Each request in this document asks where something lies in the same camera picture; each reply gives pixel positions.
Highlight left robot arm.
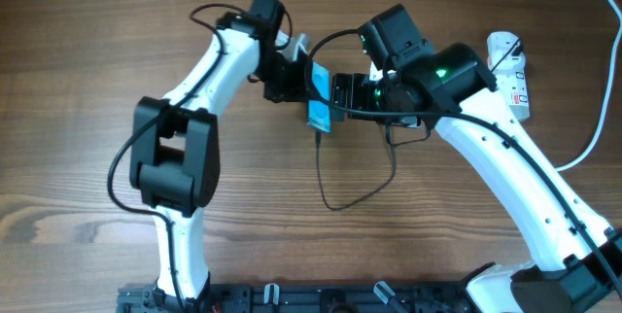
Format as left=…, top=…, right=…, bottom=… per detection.
left=128, top=0, right=308, bottom=312

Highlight turquoise screen Galaxy smartphone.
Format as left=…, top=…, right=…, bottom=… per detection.
left=305, top=61, right=333, bottom=134

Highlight white USB charger adapter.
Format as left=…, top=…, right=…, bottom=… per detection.
left=487, top=31, right=526, bottom=75

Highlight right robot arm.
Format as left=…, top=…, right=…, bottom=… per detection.
left=336, top=5, right=621, bottom=312

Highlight white power strip cord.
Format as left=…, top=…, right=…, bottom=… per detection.
left=553, top=0, right=622, bottom=173

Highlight white power strip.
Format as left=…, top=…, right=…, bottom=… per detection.
left=486, top=31, right=532, bottom=122

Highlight black right camera cable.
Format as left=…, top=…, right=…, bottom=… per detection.
left=303, top=28, right=622, bottom=299

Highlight black camera cable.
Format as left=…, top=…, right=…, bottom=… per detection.
left=106, top=3, right=295, bottom=313
left=303, top=28, right=622, bottom=299

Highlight black USB charging cable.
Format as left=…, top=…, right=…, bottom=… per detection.
left=314, top=35, right=524, bottom=212

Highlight black left camera cable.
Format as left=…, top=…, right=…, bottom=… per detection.
left=106, top=3, right=295, bottom=313

